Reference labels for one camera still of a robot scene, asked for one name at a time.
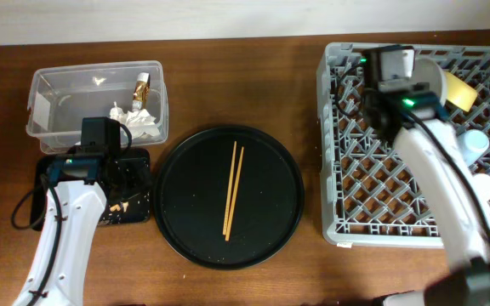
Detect food scraps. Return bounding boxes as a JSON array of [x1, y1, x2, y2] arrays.
[[99, 191, 151, 225]]

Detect white tissue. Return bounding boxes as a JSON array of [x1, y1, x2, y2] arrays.
[[122, 109, 160, 139], [109, 101, 125, 122]]

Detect grey round plate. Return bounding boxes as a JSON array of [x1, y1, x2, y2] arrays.
[[411, 58, 447, 106]]

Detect yellow bowl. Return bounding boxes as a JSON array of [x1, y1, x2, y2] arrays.
[[445, 71, 478, 112]]

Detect light blue cup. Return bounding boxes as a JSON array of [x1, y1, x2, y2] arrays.
[[457, 129, 490, 166]]

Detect wooden chopstick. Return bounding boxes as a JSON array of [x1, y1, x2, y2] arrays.
[[225, 147, 244, 241], [222, 141, 236, 235]]

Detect pink cup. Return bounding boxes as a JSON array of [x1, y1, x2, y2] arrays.
[[472, 173, 490, 201]]

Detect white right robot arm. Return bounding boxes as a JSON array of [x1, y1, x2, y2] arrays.
[[362, 89, 490, 306]]

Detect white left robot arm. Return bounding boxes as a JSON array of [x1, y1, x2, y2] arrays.
[[14, 149, 152, 305]]

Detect grey dishwasher rack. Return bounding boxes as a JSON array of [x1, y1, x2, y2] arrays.
[[316, 42, 490, 248]]

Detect clear plastic waste bin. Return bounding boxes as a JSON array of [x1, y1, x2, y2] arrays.
[[26, 60, 169, 155]]

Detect black rectangular tray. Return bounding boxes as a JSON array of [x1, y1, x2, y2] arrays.
[[30, 147, 153, 231]]

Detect round black tray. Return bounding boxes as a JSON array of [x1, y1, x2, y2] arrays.
[[153, 126, 305, 270]]

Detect gold snack wrapper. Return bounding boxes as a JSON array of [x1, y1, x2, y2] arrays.
[[132, 72, 151, 111]]

